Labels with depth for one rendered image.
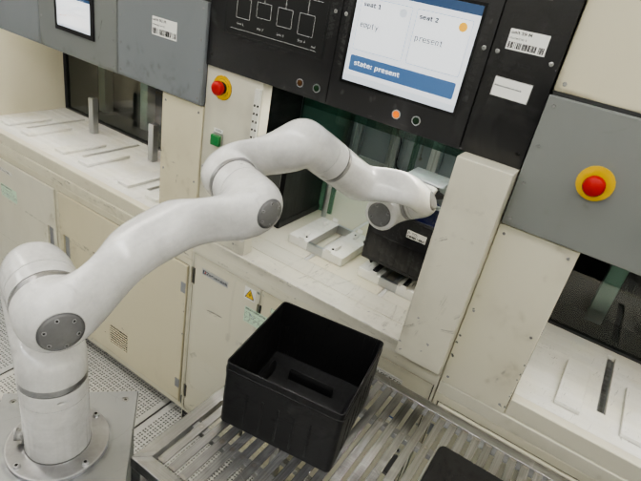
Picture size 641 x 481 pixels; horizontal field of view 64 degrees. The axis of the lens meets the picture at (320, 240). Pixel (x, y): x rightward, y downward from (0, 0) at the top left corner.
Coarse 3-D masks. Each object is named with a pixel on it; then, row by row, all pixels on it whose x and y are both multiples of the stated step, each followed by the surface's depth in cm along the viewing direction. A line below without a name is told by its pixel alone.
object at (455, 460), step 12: (444, 456) 106; (456, 456) 106; (432, 468) 103; (444, 468) 103; (456, 468) 104; (468, 468) 104; (480, 468) 105; (432, 480) 100; (444, 480) 101; (456, 480) 101; (468, 480) 102; (480, 480) 102; (492, 480) 103
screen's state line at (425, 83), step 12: (360, 60) 117; (372, 60) 116; (360, 72) 118; (372, 72) 116; (384, 72) 115; (396, 72) 113; (408, 72) 112; (408, 84) 113; (420, 84) 111; (432, 84) 110; (444, 84) 109; (444, 96) 109
